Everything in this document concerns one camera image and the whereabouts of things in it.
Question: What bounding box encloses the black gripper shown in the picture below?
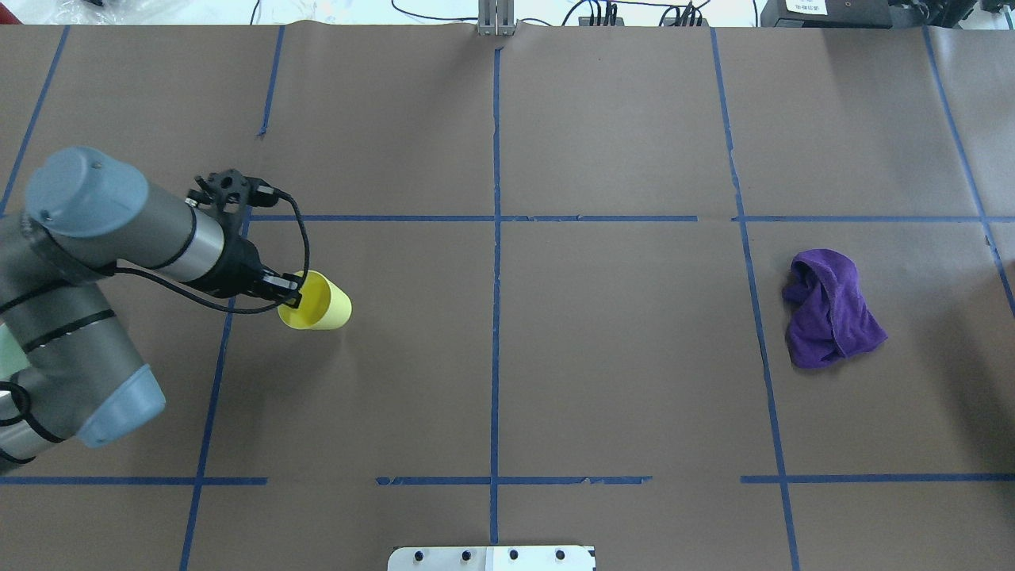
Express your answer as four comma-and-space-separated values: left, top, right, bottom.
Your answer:
208, 232, 305, 308

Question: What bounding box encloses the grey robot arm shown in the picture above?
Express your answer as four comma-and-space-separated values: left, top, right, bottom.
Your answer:
1, 146, 306, 474

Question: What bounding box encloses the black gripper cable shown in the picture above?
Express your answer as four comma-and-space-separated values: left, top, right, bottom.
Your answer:
113, 186, 311, 315

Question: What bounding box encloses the black power strip right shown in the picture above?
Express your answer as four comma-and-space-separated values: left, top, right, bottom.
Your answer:
660, 12, 708, 28

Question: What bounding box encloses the purple cloth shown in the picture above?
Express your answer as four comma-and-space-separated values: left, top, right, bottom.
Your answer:
782, 248, 888, 370

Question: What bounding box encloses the black power strip left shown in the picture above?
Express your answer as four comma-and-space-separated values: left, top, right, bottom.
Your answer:
579, 12, 625, 28

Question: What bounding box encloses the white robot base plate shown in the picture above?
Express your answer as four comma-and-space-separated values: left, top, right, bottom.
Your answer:
387, 545, 597, 570

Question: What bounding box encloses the pale green ceramic bowl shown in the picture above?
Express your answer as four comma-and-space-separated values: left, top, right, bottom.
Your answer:
0, 324, 30, 381

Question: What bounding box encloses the yellow plastic cup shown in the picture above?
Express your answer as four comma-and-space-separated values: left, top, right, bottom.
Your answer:
277, 270, 353, 330

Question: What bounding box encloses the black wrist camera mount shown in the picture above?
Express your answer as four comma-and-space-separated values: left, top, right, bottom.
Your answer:
185, 169, 282, 211

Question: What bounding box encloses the black equipment box with label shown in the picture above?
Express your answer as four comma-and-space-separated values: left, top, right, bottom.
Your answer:
759, 1, 893, 29

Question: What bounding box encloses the grey metal camera post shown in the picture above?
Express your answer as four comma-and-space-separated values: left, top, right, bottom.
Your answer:
476, 0, 518, 35

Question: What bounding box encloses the black power strip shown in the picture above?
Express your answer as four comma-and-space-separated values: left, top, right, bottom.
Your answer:
660, 12, 708, 28
579, 12, 625, 28

